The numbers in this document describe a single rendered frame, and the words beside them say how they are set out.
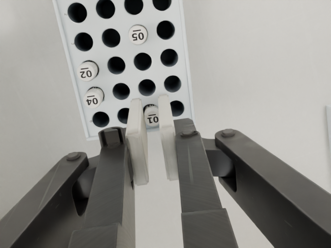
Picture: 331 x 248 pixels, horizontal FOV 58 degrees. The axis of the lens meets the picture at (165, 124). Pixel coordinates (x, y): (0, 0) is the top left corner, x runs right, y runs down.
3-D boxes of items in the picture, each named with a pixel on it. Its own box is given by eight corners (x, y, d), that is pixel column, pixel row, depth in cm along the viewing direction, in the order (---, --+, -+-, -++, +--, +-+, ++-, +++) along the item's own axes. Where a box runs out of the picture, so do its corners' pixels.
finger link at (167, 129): (159, 129, 15) (174, 127, 15) (157, 94, 21) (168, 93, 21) (167, 182, 16) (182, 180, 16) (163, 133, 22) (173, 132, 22)
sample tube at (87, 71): (87, 56, 24) (74, 65, 20) (103, 54, 24) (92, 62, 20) (90, 71, 24) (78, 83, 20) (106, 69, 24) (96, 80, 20)
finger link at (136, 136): (149, 185, 16) (135, 187, 16) (147, 136, 22) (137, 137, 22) (140, 132, 15) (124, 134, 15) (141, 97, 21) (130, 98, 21)
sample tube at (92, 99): (92, 79, 25) (81, 93, 20) (107, 77, 25) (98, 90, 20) (95, 94, 25) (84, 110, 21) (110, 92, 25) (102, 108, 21)
